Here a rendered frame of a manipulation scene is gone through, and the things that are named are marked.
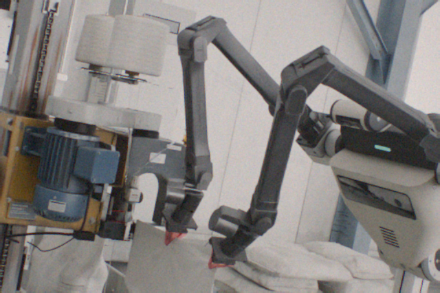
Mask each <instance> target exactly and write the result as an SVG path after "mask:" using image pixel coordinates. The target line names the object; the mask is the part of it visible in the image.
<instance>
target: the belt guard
mask: <svg viewBox="0 0 440 293"><path fill-rule="evenodd" d="M45 114H47V115H49V116H54V117H58V118H64V119H67V120H71V121H75V122H81V123H86V124H94V125H100V126H108V127H125V128H134V129H142V130H150V131H159V130H160V125H161V121H162V115H160V114H156V113H150V111H142V110H137V111H136V110H134V109H127V108H124V107H120V108H118V107H115V106H113V107H109V106H105V105H101V104H98V103H94V102H89V101H84V100H76V99H71V98H62V97H58V96H48V97H47V104H46V108H45Z"/></svg>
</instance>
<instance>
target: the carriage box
mask: <svg viewBox="0 0 440 293"><path fill-rule="evenodd" d="M54 119H55V117H49V122H48V121H43V120H39V119H35V118H26V117H21V116H11V115H9V114H6V113H4V112H0V126H1V127H5V128H6V129H7V130H9V131H11V132H12V134H11V138H10V146H9V150H8V156H5V155H2V154H0V224H16V225H25V226H40V227H48V228H64V229H72V230H80V227H82V224H83V221H84V217H83V218H81V220H80V221H78V222H74V223H65V222H59V221H55V220H51V219H46V218H44V217H40V216H38V215H36V219H22V218H13V217H8V214H9V209H10V202H23V204H33V199H34V192H35V187H36V184H37V183H41V181H40V180H39V179H38V178H37V176H38V171H39V164H40V160H41V159H40V158H36V157H30V156H29V155H21V145H22V141H23V137H24V133H25V127H26V126H27V125H30V126H35V127H43V128H47V127H55V126H54V125H53V123H54ZM94 135H98V136H100V141H101V142H106V143H108V144H112V145H114V146H116V140H117V133H115V132H112V131H108V130H106V129H104V128H101V127H97V128H96V133H95V134H94ZM103 206H104V202H98V200H96V199H94V198H92V197H90V203H89V210H88V214H87V220H86V223H85V227H84V228H83V231H88V232H98V229H99V225H100V221H101V217H102V211H103Z"/></svg>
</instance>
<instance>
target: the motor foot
mask: <svg viewBox="0 0 440 293"><path fill-rule="evenodd" d="M46 133H48V132H47V128H43V127H35V126H30V125H27V126H26V127H25V133H24V137H23V141H22V145H21V155H29V156H30V157H36V158H41V153H42V149H43V142H44V141H45V134H46Z"/></svg>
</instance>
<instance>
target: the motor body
mask: <svg viewBox="0 0 440 293"><path fill-rule="evenodd" d="M47 132H48V133H46V134H45V141H44V142H43V149H42V153H41V160H40V164H39V168H38V176H37V178H38V179H39V180H40V181H41V183H37V184H36V187H35V192H34V199H33V205H32V206H33V209H34V212H35V213H36V214H37V215H38V216H40V217H44V218H46V219H51V220H55V221H59V222H65V223H74V222H78V221H80V220H81V218H83V217H84V216H85V210H86V206H87V198H88V193H87V192H86V190H85V189H86V185H87V182H88V181H87V180H84V179H81V178H79V177H75V176H74V167H75V163H76V156H77V152H78V148H79V146H87V147H94V148H98V146H99V143H97V142H99V140H100V136H98V135H94V134H90V133H81V132H78V133H77V132H72V131H69V130H66V129H62V128H59V127H47Z"/></svg>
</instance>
